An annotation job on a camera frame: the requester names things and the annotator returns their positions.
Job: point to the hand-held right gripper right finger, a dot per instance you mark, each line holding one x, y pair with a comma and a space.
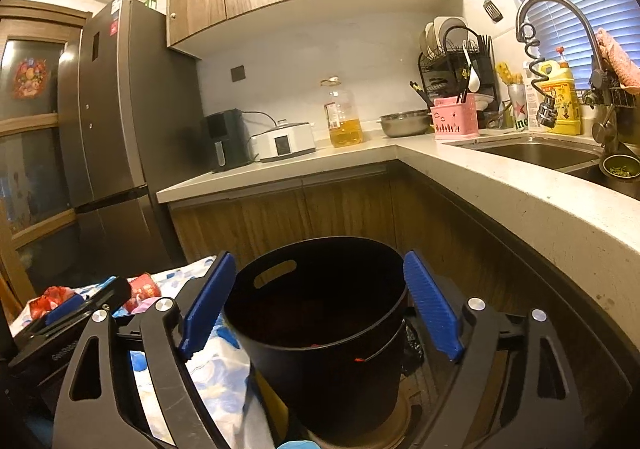
432, 304

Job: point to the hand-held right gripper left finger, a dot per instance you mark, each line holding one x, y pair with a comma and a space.
210, 304

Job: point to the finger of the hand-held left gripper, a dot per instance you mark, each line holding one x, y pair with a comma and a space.
65, 310

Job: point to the red crinkled snack packet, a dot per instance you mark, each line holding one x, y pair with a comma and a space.
44, 303

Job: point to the red paper cup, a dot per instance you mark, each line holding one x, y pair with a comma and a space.
145, 291

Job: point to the black trash bin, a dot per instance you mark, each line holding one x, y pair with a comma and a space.
320, 379

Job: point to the black plastic bag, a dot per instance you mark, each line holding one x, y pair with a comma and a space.
412, 346

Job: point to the blue floral cloth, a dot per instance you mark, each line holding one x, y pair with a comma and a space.
225, 379

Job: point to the wooden base cabinet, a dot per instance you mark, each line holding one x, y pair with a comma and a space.
340, 209

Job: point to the wooden glass door cabinet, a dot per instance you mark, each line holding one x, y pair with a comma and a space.
30, 169

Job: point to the black air fryer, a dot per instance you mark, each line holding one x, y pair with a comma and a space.
225, 139

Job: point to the white electric cooker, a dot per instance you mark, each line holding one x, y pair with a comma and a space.
282, 141

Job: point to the stainless steel sink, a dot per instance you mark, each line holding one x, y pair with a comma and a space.
530, 154

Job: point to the stainless steel bowl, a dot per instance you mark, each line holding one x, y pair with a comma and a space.
405, 125

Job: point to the pink utensil holder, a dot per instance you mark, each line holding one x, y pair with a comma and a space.
452, 121

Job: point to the grey steel refrigerator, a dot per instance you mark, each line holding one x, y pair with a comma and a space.
125, 129

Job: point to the clear drinking glass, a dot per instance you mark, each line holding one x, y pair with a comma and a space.
495, 120

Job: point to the clear cooking oil bottle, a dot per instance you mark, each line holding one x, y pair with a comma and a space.
345, 129

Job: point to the green beer can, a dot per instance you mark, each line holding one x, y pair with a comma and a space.
517, 109

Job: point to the white plastic spoon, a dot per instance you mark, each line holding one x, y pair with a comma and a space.
473, 81

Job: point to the steel sink strainer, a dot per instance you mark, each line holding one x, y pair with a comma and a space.
617, 166

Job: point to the colourful round sticker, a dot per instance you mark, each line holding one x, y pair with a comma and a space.
30, 77

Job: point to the yellow dried flowers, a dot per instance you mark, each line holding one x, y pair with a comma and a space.
507, 73

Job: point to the white plastic bottle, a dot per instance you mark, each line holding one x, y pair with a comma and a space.
527, 79

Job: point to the yellow detergent bottle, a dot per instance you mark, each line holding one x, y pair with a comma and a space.
567, 99

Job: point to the white plates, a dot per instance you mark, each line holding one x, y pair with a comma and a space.
447, 26

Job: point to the pink dish cloth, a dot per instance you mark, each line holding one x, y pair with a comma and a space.
620, 59

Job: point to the dark wall socket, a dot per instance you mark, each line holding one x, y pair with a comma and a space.
238, 73

